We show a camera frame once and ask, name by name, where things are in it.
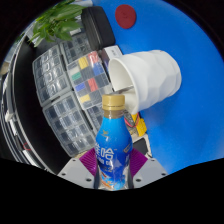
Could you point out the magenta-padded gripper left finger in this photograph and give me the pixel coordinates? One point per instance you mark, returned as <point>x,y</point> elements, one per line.
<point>76,171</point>

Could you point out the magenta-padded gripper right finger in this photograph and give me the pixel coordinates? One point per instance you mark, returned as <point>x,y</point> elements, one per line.
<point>148,171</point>

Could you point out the blue drink bottle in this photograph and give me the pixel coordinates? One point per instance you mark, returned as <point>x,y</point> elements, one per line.
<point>113,150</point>

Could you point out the black rectangular speaker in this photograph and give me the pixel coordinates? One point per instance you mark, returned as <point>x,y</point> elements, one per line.
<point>140,146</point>

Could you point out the grey small-parts drawer cabinet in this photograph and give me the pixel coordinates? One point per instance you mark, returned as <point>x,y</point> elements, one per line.
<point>75,46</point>
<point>50,76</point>
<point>95,118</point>
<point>66,126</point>

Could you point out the yellow multimeter with red leads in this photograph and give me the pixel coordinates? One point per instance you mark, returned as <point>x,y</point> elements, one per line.
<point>138,125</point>

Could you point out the dark grey overhead shelf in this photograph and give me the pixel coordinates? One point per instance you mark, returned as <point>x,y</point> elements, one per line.
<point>26,110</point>

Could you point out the metal spoon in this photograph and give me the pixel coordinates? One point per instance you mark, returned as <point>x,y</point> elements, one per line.
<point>125,89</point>

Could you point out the clear box of coloured parts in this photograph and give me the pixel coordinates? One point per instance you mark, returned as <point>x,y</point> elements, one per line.
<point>88,80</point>

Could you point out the white faceted cup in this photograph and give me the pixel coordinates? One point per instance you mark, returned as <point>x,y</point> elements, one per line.
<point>156,76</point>

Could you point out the black and white small box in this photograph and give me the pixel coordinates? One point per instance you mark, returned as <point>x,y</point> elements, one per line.
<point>111,54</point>

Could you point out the black zip case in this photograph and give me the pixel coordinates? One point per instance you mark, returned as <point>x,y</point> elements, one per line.
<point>98,28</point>

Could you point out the green potted plant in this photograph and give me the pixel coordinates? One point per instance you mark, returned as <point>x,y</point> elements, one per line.
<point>56,21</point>

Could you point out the flat round red coaster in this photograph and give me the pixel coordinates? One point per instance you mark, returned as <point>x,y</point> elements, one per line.
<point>125,16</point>

